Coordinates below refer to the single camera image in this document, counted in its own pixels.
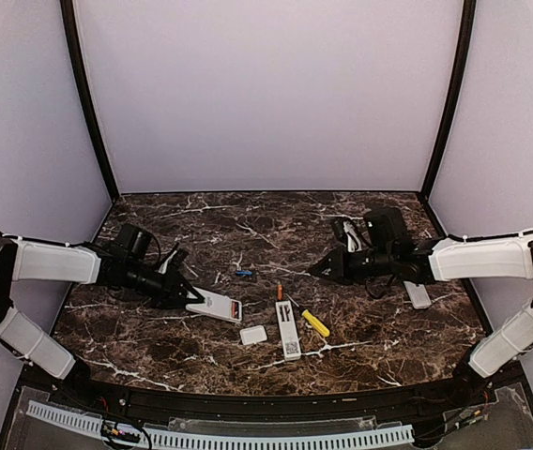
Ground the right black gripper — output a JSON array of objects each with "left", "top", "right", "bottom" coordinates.
[{"left": 310, "top": 245, "right": 396, "bottom": 286}]

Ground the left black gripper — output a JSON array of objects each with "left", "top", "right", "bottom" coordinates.
[{"left": 124, "top": 260, "right": 203, "bottom": 309}]

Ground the white TCL air-conditioner remote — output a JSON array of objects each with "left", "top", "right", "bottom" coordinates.
[{"left": 186, "top": 288, "right": 243, "bottom": 323}]

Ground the yellow handled screwdriver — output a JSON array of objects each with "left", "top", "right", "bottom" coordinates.
[{"left": 297, "top": 306, "right": 330, "bottom": 338}]

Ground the white square battery cover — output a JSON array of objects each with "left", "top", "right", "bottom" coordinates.
[{"left": 239, "top": 325, "right": 267, "bottom": 346}]

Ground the slim white remote control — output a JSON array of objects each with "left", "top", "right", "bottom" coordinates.
[{"left": 275, "top": 301, "right": 301, "bottom": 362}]

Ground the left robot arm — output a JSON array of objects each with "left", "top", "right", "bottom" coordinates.
[{"left": 0, "top": 224, "right": 205, "bottom": 409}]

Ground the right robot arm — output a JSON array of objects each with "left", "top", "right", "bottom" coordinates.
[{"left": 309, "top": 207, "right": 533, "bottom": 407}]

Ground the white remote at right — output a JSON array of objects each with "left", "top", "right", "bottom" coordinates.
[{"left": 404, "top": 281, "right": 432, "bottom": 309}]

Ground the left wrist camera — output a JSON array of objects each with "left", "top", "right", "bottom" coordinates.
[{"left": 158, "top": 243, "right": 189, "bottom": 275}]

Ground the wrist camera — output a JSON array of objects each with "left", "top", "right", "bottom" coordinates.
[
  {"left": 158, "top": 243, "right": 189, "bottom": 275},
  {"left": 331, "top": 217, "right": 367, "bottom": 253}
]

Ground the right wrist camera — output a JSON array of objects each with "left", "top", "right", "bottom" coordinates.
[{"left": 331, "top": 217, "right": 367, "bottom": 253}]

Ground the black front rail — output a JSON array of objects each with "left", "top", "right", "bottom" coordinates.
[{"left": 45, "top": 369, "right": 493, "bottom": 426}]

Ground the white slotted cable duct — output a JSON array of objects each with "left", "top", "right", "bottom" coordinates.
[{"left": 25, "top": 400, "right": 414, "bottom": 449}]

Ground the right black frame post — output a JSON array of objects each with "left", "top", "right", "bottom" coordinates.
[{"left": 419, "top": 0, "right": 477, "bottom": 203}]

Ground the black frame post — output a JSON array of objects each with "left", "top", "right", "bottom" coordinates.
[
  {"left": 59, "top": 0, "right": 120, "bottom": 203},
  {"left": 419, "top": 0, "right": 477, "bottom": 203}
]

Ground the left black frame post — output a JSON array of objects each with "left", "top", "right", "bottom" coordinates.
[{"left": 59, "top": 0, "right": 120, "bottom": 203}]

